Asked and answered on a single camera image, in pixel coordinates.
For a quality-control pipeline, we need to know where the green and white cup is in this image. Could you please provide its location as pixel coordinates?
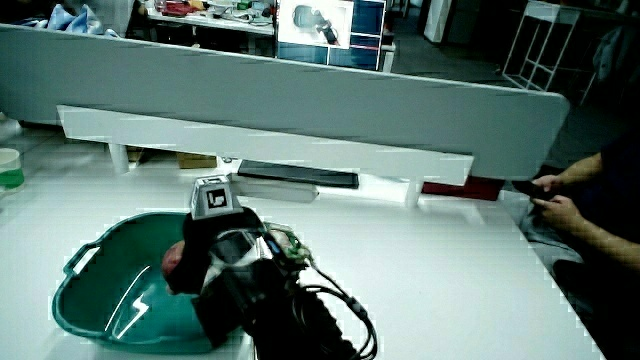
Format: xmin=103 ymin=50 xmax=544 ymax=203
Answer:
xmin=0 ymin=147 xmax=26 ymax=194

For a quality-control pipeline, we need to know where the red apple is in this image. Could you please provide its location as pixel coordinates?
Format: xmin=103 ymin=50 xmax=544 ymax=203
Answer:
xmin=160 ymin=240 xmax=188 ymax=296

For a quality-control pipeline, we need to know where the green plastic basin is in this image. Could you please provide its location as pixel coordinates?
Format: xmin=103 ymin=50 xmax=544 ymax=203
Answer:
xmin=51 ymin=211 xmax=251 ymax=356

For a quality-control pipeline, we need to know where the white background table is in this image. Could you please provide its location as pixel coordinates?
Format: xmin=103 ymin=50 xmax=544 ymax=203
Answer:
xmin=146 ymin=7 xmax=397 ymax=74

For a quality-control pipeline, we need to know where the grey partition panel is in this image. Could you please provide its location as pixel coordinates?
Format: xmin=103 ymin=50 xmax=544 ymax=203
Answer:
xmin=0 ymin=23 xmax=572 ymax=182

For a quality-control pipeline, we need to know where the white power strip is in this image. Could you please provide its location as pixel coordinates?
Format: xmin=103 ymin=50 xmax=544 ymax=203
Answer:
xmin=228 ymin=173 xmax=320 ymax=204

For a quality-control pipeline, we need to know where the red flat box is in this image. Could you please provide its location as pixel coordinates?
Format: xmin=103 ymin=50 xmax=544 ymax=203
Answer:
xmin=420 ymin=175 xmax=507 ymax=203

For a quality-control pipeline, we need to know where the person's right hand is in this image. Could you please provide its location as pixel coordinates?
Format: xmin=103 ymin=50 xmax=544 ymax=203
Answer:
xmin=162 ymin=174 xmax=314 ymax=301

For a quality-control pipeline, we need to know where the black phone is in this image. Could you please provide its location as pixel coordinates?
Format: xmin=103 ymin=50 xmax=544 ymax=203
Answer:
xmin=511 ymin=179 xmax=557 ymax=202

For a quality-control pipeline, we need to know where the black keyboard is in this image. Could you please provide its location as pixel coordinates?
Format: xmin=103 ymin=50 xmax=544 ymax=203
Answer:
xmin=236 ymin=159 xmax=361 ymax=190

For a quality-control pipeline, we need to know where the light blue cloth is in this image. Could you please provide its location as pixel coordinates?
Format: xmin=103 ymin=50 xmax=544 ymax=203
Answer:
xmin=19 ymin=3 xmax=122 ymax=39

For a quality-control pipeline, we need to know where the cardboard box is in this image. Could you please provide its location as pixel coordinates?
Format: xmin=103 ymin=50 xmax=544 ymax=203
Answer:
xmin=175 ymin=151 xmax=219 ymax=170

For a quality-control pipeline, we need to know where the black glove cable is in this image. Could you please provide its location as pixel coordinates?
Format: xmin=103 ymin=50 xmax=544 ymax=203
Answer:
xmin=292 ymin=259 xmax=379 ymax=360

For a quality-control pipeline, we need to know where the computer monitor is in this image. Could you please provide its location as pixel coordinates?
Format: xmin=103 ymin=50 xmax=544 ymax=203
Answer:
xmin=274 ymin=0 xmax=388 ymax=72

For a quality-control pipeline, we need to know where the white metal rack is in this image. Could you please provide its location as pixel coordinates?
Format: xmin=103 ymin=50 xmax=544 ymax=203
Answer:
xmin=501 ymin=0 xmax=600 ymax=94

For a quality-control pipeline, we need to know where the white desk shelf riser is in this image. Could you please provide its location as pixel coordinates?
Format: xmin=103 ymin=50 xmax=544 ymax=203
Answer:
xmin=56 ymin=104 xmax=475 ymax=209

